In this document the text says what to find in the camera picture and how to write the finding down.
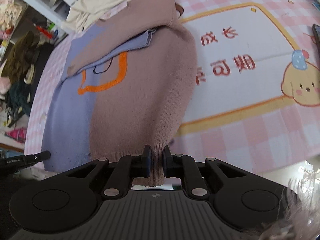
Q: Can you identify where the purple and mauve sweater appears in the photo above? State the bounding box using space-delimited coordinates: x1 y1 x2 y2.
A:
42 0 197 186

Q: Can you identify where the dark green garment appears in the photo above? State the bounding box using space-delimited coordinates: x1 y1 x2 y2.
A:
5 81 32 128

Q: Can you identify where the pink checkered cartoon desk mat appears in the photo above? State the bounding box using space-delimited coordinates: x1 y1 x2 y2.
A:
24 0 319 173

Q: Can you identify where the olive brown garment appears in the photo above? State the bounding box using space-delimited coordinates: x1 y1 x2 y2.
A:
1 31 40 83

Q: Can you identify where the red tassel ornament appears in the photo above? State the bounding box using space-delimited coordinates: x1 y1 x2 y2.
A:
34 24 56 39

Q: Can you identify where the cream printed garment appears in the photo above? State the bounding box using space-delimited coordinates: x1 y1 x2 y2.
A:
62 0 126 33

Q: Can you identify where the smartphone at mat edge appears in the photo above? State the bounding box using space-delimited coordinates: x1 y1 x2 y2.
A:
312 24 320 53

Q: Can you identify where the white bookshelf frame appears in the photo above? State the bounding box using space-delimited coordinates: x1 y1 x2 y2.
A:
0 0 70 34

